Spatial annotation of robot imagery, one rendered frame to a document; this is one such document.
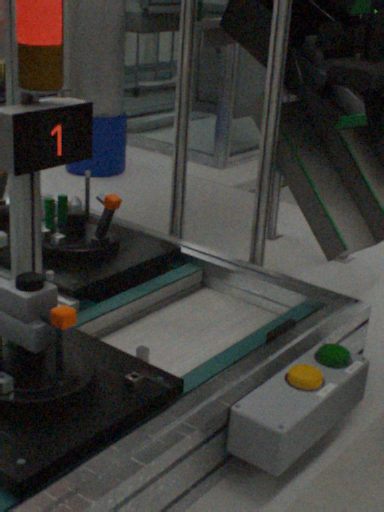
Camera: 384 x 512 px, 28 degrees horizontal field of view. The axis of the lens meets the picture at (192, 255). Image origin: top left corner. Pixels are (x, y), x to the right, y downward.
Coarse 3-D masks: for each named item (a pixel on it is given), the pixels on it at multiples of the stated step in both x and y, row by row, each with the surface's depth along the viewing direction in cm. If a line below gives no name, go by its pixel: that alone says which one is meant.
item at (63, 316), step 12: (60, 312) 76; (72, 312) 76; (48, 324) 78; (60, 324) 76; (72, 324) 77; (60, 336) 77; (60, 348) 78; (60, 360) 78; (72, 360) 79; (60, 372) 79; (72, 372) 79
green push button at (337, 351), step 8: (328, 344) 95; (336, 344) 95; (320, 352) 93; (328, 352) 93; (336, 352) 93; (344, 352) 93; (320, 360) 93; (328, 360) 92; (336, 360) 92; (344, 360) 92
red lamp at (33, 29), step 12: (24, 0) 82; (36, 0) 82; (48, 0) 82; (60, 0) 84; (24, 12) 83; (36, 12) 82; (48, 12) 83; (60, 12) 84; (24, 24) 83; (36, 24) 83; (48, 24) 83; (60, 24) 85; (24, 36) 84; (36, 36) 83; (48, 36) 84; (60, 36) 85
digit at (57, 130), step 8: (64, 112) 89; (40, 120) 86; (48, 120) 87; (56, 120) 88; (64, 120) 89; (40, 128) 86; (48, 128) 87; (56, 128) 88; (64, 128) 89; (40, 136) 87; (48, 136) 88; (56, 136) 89; (64, 136) 90; (40, 144) 87; (48, 144) 88; (56, 144) 89; (64, 144) 90; (48, 152) 88; (56, 152) 89; (64, 152) 90; (48, 160) 89; (56, 160) 90; (64, 160) 91
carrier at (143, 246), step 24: (48, 216) 120; (72, 216) 117; (48, 240) 117; (72, 240) 117; (96, 240) 116; (120, 240) 120; (144, 240) 124; (48, 264) 113; (72, 264) 114; (96, 264) 114; (120, 264) 115; (144, 264) 116; (72, 288) 106; (96, 288) 109
